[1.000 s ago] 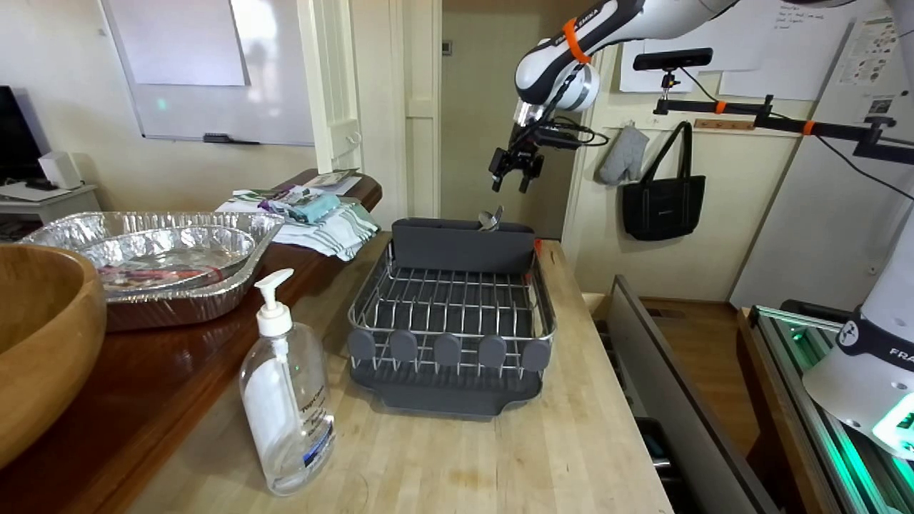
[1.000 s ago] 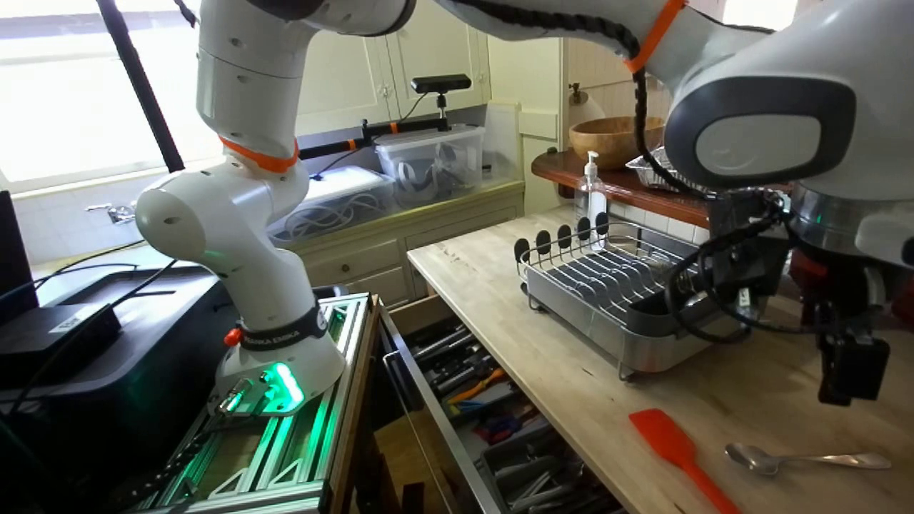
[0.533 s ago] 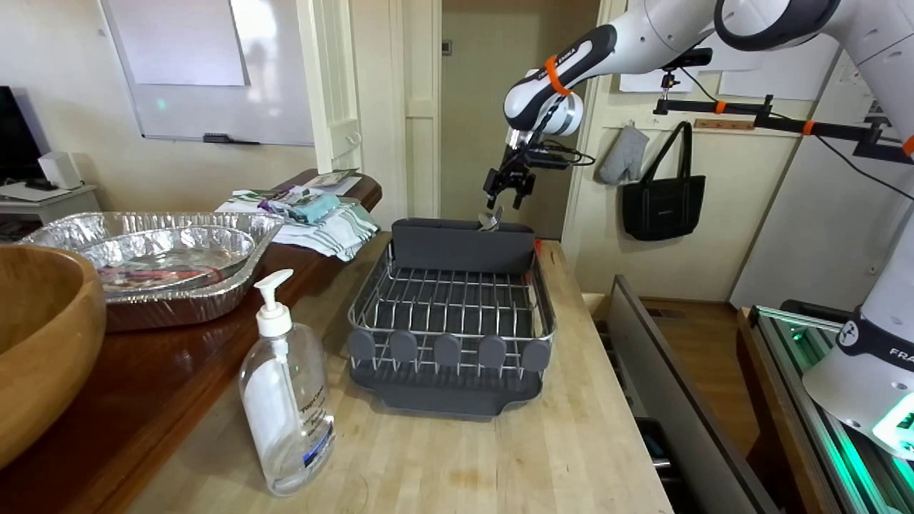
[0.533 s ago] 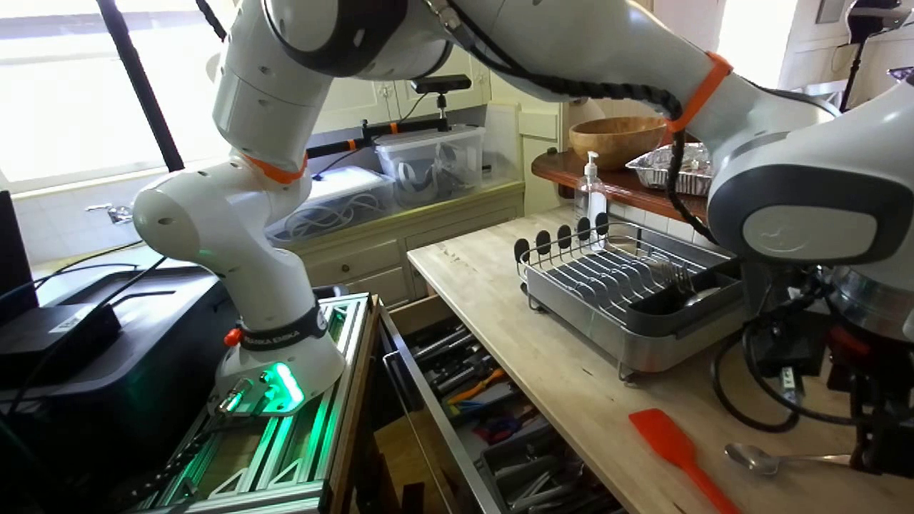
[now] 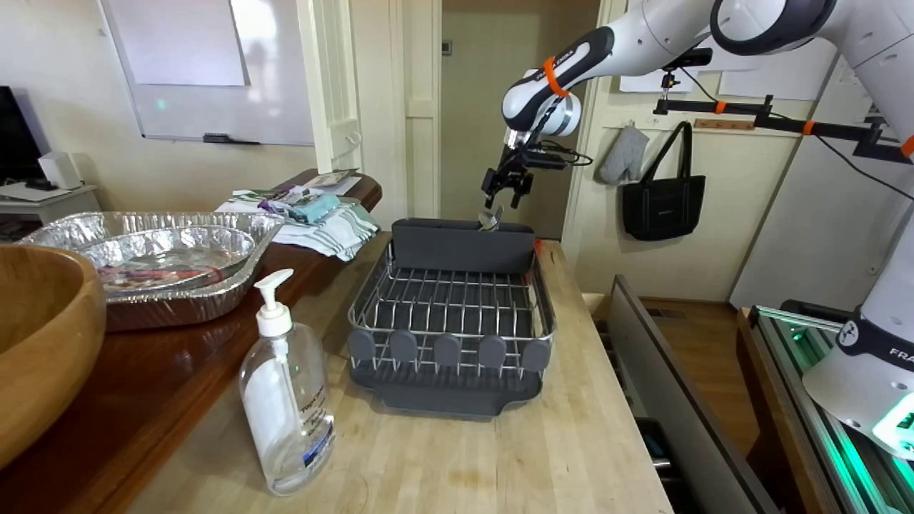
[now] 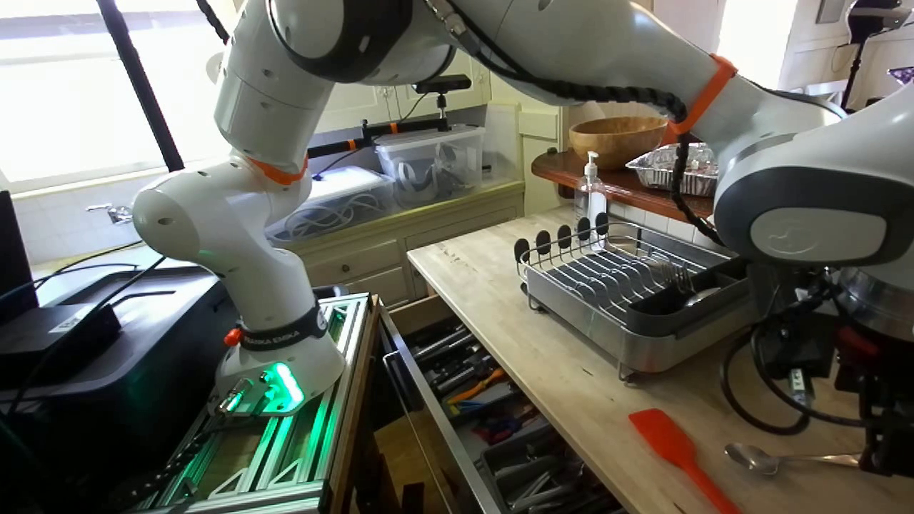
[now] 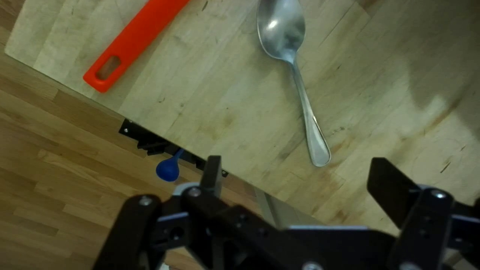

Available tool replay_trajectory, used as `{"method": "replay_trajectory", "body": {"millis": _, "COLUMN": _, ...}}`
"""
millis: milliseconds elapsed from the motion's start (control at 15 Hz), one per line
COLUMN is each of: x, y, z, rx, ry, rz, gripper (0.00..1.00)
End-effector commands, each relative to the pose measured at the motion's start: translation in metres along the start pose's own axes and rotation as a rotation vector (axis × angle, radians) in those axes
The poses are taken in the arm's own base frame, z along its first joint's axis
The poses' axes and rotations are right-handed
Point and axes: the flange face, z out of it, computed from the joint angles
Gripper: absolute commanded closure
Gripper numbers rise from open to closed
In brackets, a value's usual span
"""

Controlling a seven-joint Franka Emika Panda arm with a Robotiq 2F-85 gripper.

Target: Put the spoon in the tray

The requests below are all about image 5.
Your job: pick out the grey dish rack tray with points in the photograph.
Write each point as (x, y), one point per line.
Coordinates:
(459, 390)

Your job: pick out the clear pump soap bottle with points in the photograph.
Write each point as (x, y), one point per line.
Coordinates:
(288, 410)

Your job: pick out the black bar with orange clamps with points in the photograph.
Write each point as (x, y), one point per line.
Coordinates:
(782, 122)

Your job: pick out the green striped dish towel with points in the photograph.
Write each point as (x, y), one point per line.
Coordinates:
(333, 231)

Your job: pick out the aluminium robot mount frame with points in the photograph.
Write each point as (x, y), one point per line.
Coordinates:
(819, 447)

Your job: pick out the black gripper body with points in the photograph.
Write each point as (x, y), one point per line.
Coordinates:
(516, 167)

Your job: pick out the black tote bag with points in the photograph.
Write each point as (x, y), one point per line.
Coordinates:
(661, 204)

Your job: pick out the open kitchen drawer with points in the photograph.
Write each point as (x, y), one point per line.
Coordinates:
(668, 401)

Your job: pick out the grey oven mitt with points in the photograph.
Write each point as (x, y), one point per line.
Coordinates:
(621, 157)

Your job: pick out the black camera on stand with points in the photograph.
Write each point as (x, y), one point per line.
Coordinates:
(686, 57)

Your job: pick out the black monitor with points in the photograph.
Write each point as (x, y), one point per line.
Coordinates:
(15, 137)

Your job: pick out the aluminium foil tray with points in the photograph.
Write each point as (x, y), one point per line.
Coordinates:
(172, 251)

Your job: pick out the dark wooden side table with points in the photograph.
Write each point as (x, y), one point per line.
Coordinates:
(145, 381)

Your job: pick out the white leaning board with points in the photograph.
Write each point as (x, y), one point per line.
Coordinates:
(809, 230)

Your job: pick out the wooden bowl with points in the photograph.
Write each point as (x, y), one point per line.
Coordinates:
(39, 353)

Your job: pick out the blue folded cloth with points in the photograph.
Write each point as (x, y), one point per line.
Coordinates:
(316, 207)

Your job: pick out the silver metal spoon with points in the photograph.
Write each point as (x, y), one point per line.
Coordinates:
(489, 223)

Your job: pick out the white wall whiteboard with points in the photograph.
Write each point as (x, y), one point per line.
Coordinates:
(211, 74)

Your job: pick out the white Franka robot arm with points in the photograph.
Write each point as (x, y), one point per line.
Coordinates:
(858, 57)

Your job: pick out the black whiteboard marker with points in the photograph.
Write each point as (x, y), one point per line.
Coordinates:
(232, 142)

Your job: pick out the red silicone spatula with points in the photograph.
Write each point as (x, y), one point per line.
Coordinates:
(538, 246)

